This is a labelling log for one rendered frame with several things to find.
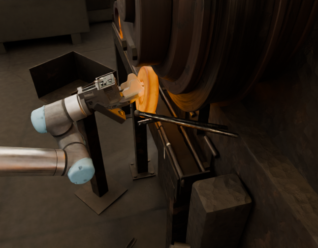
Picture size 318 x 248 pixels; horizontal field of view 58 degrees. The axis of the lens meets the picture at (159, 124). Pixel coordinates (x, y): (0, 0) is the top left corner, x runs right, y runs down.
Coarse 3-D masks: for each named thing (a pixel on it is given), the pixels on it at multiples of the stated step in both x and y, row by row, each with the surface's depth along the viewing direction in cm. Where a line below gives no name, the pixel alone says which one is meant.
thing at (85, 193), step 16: (48, 64) 113; (64, 64) 119; (80, 64) 121; (96, 64) 113; (32, 80) 111; (48, 80) 116; (64, 80) 122; (80, 80) 126; (48, 96) 117; (64, 96) 116; (80, 128) 121; (96, 128) 124; (96, 144) 128; (96, 160) 133; (96, 176) 138; (80, 192) 151; (96, 192) 148; (112, 192) 151; (96, 208) 143
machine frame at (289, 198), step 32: (288, 64) 47; (256, 96) 58; (288, 96) 48; (192, 128) 84; (256, 128) 58; (288, 128) 50; (160, 160) 144; (224, 160) 65; (256, 160) 51; (288, 160) 51; (256, 192) 53; (288, 192) 46; (256, 224) 55; (288, 224) 45
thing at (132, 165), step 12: (120, 60) 175; (120, 72) 180; (120, 84) 186; (120, 108) 208; (132, 108) 134; (132, 120) 142; (144, 132) 143; (144, 144) 148; (144, 156) 153; (132, 168) 163; (144, 168) 159; (168, 180) 78; (168, 192) 81; (168, 204) 84; (180, 204) 79; (168, 216) 88; (180, 216) 82; (168, 228) 91; (180, 228) 87; (168, 240) 95; (180, 240) 91
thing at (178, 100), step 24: (240, 0) 33; (264, 0) 34; (216, 24) 36; (240, 24) 35; (264, 24) 36; (216, 48) 37; (240, 48) 37; (216, 72) 38; (240, 72) 41; (192, 96) 50; (216, 96) 47
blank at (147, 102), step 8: (144, 72) 85; (152, 72) 84; (144, 80) 85; (152, 80) 82; (144, 88) 85; (152, 88) 82; (144, 96) 85; (152, 96) 82; (136, 104) 94; (144, 104) 85; (152, 104) 83; (152, 112) 85
